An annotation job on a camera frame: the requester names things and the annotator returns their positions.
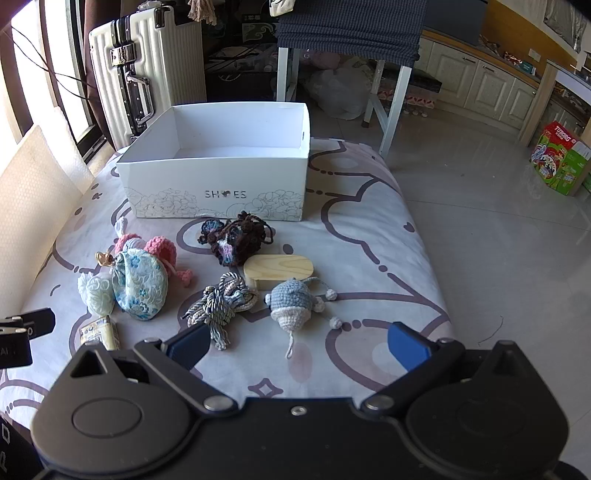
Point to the purple crochet item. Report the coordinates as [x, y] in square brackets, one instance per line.
[235, 242]

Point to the white foam sheet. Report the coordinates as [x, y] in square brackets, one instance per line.
[37, 194]

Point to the blue floral fabric pouch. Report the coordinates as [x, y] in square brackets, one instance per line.
[138, 288]

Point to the wooden table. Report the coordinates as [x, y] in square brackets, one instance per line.
[538, 106]

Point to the duck print tote bag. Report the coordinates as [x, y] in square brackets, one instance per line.
[281, 6]

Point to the grey wall hanging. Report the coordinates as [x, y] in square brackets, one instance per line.
[561, 21]

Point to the oval wooden block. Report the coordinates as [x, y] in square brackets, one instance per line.
[277, 271]

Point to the dark window frame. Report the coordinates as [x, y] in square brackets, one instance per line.
[76, 55]

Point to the black patterned box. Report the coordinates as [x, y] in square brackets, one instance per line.
[256, 32]

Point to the white crochet pouch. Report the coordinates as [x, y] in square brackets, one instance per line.
[98, 295]

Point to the blue crochet mouse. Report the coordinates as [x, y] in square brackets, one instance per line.
[291, 301]

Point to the pink crochet doll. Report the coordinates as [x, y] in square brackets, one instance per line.
[159, 247]

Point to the white wall socket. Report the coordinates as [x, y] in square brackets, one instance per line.
[534, 54]

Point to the printed blanket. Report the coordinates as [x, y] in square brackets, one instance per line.
[360, 230]

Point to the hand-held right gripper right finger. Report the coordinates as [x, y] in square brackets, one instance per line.
[408, 347]

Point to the cream cabinets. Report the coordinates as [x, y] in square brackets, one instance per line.
[489, 87]

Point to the translucent plastic bag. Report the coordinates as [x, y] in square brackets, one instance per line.
[339, 92]

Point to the crumpled white tissue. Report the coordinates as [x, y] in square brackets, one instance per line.
[150, 4]

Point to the white ribbed suitcase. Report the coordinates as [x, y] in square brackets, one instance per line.
[171, 60]

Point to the green carton box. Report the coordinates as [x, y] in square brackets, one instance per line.
[561, 159]

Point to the white frame table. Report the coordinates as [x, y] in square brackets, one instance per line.
[392, 110]

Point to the white shoe box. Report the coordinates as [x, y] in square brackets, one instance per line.
[207, 184]

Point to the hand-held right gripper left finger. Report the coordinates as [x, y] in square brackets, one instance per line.
[189, 345]

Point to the small tan packet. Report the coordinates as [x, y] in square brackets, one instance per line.
[99, 331]

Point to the dark blue knitted cloth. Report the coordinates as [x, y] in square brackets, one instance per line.
[351, 27]

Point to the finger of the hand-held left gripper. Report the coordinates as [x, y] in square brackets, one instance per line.
[37, 319]

